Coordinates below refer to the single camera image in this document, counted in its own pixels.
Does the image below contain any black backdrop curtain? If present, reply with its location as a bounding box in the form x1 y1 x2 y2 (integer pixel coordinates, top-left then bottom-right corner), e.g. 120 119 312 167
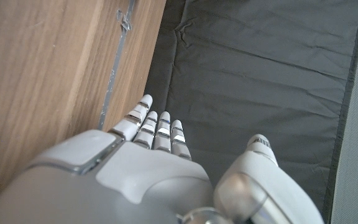
144 0 358 224

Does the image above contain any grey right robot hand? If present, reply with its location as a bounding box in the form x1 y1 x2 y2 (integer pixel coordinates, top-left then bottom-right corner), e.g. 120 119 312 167
0 94 324 224

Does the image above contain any grey perforated panel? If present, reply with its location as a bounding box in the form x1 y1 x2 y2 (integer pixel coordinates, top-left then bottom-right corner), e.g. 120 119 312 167
329 0 358 224

